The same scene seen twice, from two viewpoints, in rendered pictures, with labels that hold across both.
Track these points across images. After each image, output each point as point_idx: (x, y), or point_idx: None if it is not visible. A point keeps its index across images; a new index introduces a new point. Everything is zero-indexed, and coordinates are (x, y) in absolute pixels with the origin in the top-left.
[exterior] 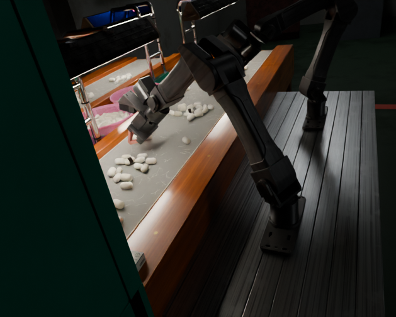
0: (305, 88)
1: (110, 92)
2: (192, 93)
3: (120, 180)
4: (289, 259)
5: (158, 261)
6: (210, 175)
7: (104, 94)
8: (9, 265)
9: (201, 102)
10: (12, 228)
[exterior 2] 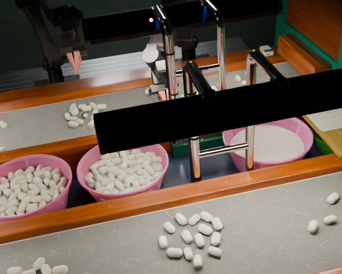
0: (60, 57)
1: (11, 230)
2: (18, 142)
3: None
4: (210, 55)
5: (256, 48)
6: (191, 60)
7: None
8: None
9: (52, 123)
10: None
